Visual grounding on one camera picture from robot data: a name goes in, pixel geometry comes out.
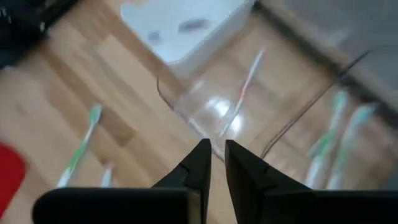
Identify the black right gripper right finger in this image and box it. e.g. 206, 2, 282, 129
225, 139, 398, 224

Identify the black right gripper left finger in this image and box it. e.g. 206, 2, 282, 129
32, 138, 212, 224

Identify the green toothbrush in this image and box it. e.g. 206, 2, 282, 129
57, 104, 103, 188
306, 90, 349, 188
328, 104, 377, 190

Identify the orange toothbrush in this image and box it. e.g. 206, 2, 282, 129
219, 45, 267, 138

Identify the clear plastic bin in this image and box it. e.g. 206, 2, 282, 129
261, 51, 398, 190
155, 2, 373, 161

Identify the white toothbrush in wrapper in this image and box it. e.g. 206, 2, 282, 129
99, 161, 115, 189

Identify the white plastic bin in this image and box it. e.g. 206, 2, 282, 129
120, 0, 252, 65

